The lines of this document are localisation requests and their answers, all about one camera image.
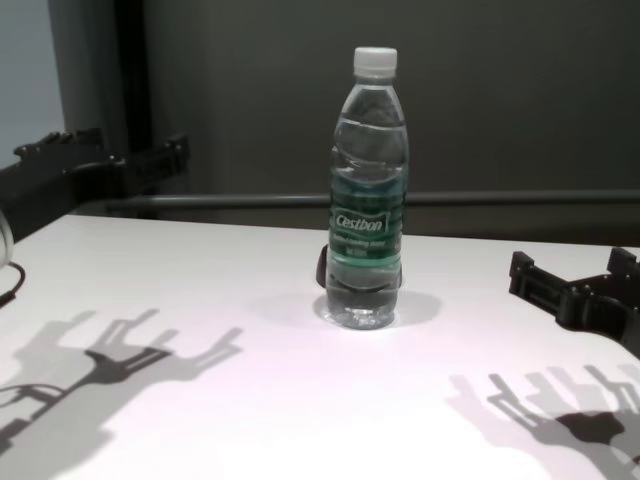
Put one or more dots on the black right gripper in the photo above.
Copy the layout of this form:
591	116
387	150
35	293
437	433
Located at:
605	305

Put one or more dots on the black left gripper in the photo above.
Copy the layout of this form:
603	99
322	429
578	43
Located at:
40	195

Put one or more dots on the clear water bottle green label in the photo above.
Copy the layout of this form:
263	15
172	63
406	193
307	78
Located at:
370	150

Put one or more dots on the grey horizontal rail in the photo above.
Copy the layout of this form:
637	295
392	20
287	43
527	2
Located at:
250	201

